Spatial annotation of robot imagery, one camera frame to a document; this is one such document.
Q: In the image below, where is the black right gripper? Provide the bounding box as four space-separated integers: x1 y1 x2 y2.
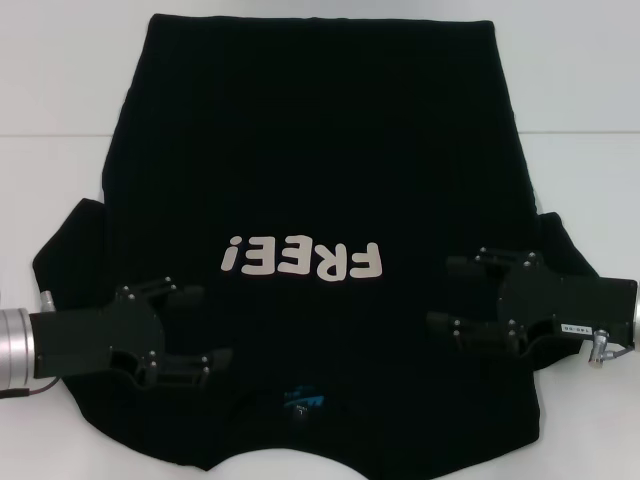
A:
424 245 639 358

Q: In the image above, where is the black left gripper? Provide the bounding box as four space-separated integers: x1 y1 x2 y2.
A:
29 276 234 389

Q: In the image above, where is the black shirt with FREE print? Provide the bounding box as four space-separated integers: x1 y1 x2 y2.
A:
30 13 609 460

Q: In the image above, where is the silver right cable connector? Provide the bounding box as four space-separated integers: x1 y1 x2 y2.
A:
586 327 610 369

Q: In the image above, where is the thin right gripper cable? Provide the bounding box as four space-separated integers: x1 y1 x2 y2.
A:
605 343 640 362

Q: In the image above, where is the thin gripper cable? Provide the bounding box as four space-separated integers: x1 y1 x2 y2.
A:
0 374 62 401
605 343 640 362

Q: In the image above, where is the thin left gripper cable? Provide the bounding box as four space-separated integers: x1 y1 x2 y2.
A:
0 374 62 401

